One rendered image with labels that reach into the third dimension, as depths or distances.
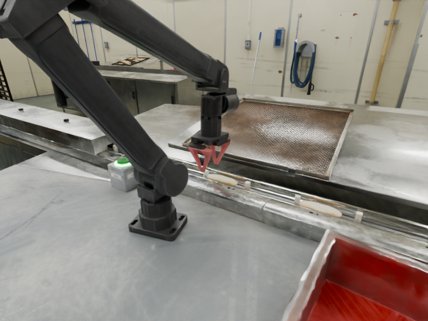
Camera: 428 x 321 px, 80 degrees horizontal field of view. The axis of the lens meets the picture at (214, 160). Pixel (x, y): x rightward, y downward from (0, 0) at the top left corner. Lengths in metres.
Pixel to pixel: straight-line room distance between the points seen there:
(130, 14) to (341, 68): 3.98
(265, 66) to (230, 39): 0.78
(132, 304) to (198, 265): 0.13
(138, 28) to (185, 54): 0.12
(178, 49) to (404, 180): 0.65
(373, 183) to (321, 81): 3.66
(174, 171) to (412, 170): 0.65
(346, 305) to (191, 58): 0.54
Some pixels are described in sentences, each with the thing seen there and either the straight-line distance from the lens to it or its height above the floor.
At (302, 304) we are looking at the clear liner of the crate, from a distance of 0.39.
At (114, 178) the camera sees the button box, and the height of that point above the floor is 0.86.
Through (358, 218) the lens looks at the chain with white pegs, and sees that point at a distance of 0.69.
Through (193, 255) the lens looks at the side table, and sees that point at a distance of 0.57.
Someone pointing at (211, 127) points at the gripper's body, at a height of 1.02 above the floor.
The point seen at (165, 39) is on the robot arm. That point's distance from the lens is 0.53.
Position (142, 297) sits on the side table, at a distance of 0.52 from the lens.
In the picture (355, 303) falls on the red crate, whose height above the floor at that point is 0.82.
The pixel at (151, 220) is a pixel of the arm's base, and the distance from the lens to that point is 0.60.
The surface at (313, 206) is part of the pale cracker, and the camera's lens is 0.69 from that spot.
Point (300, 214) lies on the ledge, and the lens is 0.64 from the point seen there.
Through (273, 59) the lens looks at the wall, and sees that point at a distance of 4.55.
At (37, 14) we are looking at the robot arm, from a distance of 0.40.
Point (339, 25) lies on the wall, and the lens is 4.34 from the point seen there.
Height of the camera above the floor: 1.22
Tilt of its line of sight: 24 degrees down
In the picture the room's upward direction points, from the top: straight up
